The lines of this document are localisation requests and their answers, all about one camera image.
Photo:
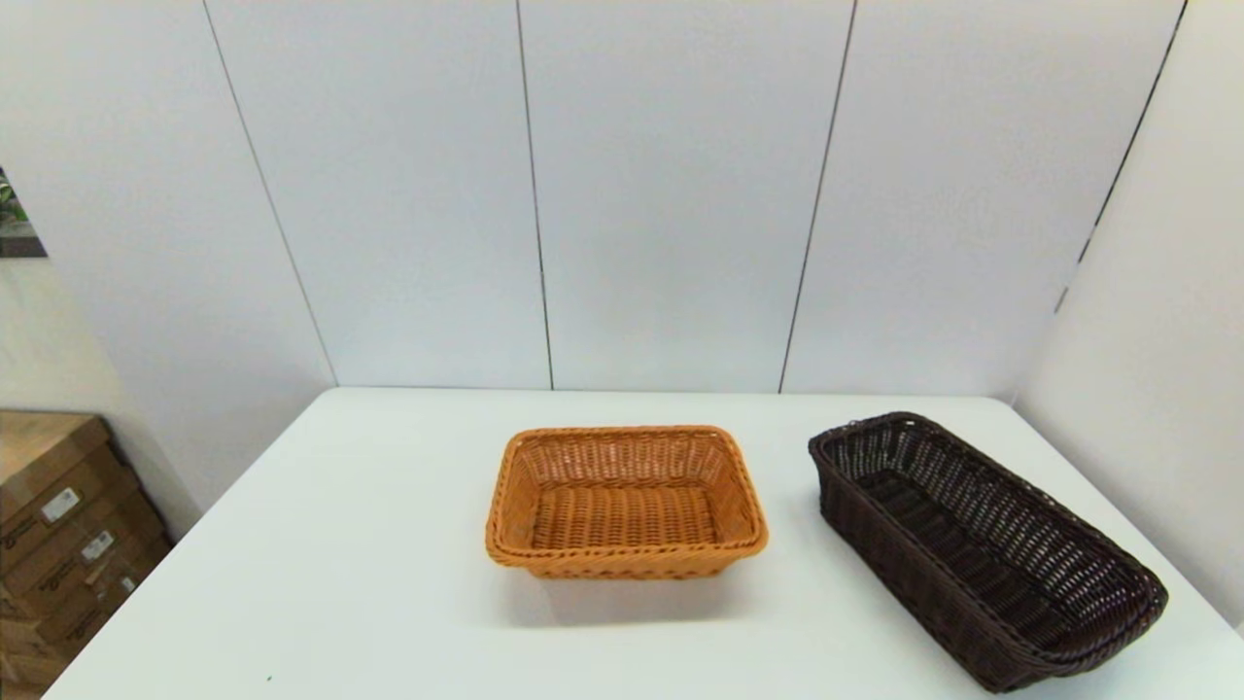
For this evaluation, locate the brown cardboard box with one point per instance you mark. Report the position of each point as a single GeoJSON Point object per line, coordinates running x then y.
{"type": "Point", "coordinates": [39, 457]}
{"type": "Point", "coordinates": [97, 546]}
{"type": "Point", "coordinates": [121, 588]}

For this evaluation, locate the orange wicker basket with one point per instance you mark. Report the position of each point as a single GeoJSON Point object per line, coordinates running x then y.
{"type": "Point", "coordinates": [622, 562]}

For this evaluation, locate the dark brown wicker basket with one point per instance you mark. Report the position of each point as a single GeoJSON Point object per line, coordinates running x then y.
{"type": "Point", "coordinates": [972, 632]}

